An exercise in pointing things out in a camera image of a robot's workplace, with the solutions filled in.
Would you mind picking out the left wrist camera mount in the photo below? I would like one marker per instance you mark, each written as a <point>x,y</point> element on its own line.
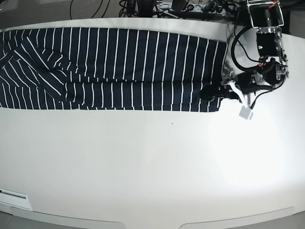
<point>230,84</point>

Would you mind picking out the white power strip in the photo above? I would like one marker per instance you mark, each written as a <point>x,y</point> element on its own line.
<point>218,7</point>

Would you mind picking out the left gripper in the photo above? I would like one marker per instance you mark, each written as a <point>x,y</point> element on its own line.
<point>247,82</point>

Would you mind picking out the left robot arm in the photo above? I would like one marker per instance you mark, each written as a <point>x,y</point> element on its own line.
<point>271,68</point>

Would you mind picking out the white label sticker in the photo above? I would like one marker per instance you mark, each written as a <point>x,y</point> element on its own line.
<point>15,199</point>

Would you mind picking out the navy white striped T-shirt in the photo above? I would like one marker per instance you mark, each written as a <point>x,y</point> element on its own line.
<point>109,69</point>

